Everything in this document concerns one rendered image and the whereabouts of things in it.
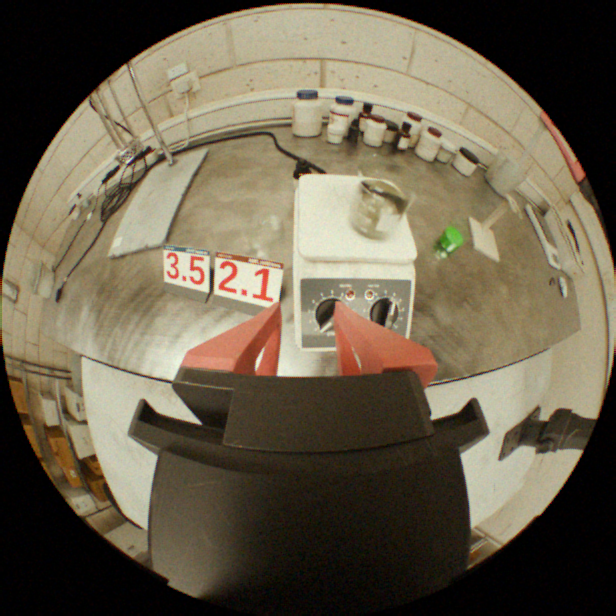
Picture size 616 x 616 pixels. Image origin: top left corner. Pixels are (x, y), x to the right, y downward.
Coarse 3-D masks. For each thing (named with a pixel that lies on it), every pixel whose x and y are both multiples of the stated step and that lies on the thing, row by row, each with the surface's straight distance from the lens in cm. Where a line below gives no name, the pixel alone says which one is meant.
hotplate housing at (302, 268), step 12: (300, 264) 21; (312, 264) 21; (324, 264) 21; (336, 264) 21; (348, 264) 21; (360, 264) 21; (372, 264) 22; (384, 264) 22; (396, 264) 23; (408, 264) 24; (300, 276) 21; (312, 276) 21; (324, 276) 21; (336, 276) 21; (348, 276) 21; (360, 276) 21; (372, 276) 22; (384, 276) 22; (396, 276) 22; (408, 276) 23; (300, 312) 21; (300, 324) 22; (408, 324) 24; (300, 336) 22; (408, 336) 26; (300, 348) 23; (312, 348) 23; (324, 348) 23
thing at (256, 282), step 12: (228, 264) 27; (240, 264) 26; (252, 264) 25; (216, 276) 28; (228, 276) 27; (240, 276) 26; (252, 276) 26; (264, 276) 25; (276, 276) 25; (216, 288) 29; (228, 288) 28; (240, 288) 27; (252, 288) 26; (264, 288) 26; (276, 288) 25; (264, 300) 26
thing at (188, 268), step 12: (168, 252) 33; (180, 252) 31; (168, 264) 34; (180, 264) 32; (192, 264) 30; (204, 264) 29; (168, 276) 34; (180, 276) 32; (192, 276) 31; (204, 276) 29
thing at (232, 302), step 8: (248, 256) 26; (216, 264) 28; (280, 272) 24; (280, 280) 25; (280, 288) 25; (216, 296) 29; (224, 296) 29; (232, 296) 28; (240, 296) 27; (280, 296) 27; (216, 304) 29; (224, 304) 28; (232, 304) 28; (240, 304) 27; (248, 304) 27; (256, 304) 27; (264, 304) 26; (240, 312) 27; (248, 312) 27; (256, 312) 27
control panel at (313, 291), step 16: (304, 288) 21; (320, 288) 21; (336, 288) 21; (352, 288) 21; (368, 288) 22; (384, 288) 22; (400, 288) 23; (304, 304) 21; (352, 304) 21; (368, 304) 22; (400, 304) 23; (304, 320) 21; (400, 320) 24; (304, 336) 22; (320, 336) 22
